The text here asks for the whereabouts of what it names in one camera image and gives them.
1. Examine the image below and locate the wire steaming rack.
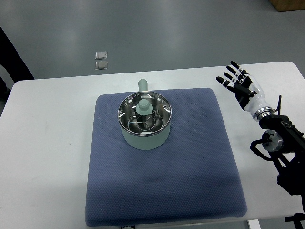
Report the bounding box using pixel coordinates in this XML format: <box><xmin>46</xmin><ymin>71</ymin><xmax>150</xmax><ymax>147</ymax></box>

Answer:
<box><xmin>127</xmin><ymin>110</ymin><xmax>163</xmax><ymax>134</ymax></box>

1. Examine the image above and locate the brown cardboard box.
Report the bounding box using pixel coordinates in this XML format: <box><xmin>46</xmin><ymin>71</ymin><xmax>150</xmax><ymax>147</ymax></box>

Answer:
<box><xmin>269</xmin><ymin>0</ymin><xmax>305</xmax><ymax>12</ymax></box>

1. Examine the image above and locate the black table base foot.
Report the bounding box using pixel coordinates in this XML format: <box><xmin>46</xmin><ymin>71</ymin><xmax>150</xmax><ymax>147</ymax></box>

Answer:
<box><xmin>284</xmin><ymin>213</ymin><xmax>305</xmax><ymax>229</ymax></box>

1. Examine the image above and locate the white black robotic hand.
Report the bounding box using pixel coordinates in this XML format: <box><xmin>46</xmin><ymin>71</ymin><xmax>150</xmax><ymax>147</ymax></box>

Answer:
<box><xmin>216</xmin><ymin>61</ymin><xmax>275</xmax><ymax>121</ymax></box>

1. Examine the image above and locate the glass lid green knob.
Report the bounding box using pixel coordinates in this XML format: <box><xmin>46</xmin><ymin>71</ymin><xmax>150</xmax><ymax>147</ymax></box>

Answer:
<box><xmin>118</xmin><ymin>91</ymin><xmax>172</xmax><ymax>136</ymax></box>

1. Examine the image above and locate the green steel pot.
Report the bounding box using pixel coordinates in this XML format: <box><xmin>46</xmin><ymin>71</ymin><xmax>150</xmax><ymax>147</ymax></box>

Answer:
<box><xmin>120</xmin><ymin>79</ymin><xmax>171</xmax><ymax>150</ymax></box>

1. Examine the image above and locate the lower floor metal plate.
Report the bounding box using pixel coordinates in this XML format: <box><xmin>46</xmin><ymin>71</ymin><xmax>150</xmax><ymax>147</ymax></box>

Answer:
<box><xmin>95</xmin><ymin>61</ymin><xmax>108</xmax><ymax>70</ymax></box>

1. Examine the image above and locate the dark clothed person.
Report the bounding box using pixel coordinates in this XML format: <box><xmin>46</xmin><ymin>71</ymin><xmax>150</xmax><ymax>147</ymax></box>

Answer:
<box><xmin>0</xmin><ymin>26</ymin><xmax>35</xmax><ymax>100</ymax></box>

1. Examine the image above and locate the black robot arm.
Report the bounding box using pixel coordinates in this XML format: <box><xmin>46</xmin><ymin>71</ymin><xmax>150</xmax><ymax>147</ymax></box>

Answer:
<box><xmin>250</xmin><ymin>96</ymin><xmax>305</xmax><ymax>206</ymax></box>

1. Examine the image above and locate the blue textured mat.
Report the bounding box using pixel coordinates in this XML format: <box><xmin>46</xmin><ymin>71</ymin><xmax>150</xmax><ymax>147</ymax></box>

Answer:
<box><xmin>85</xmin><ymin>88</ymin><xmax>247</xmax><ymax>227</ymax></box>

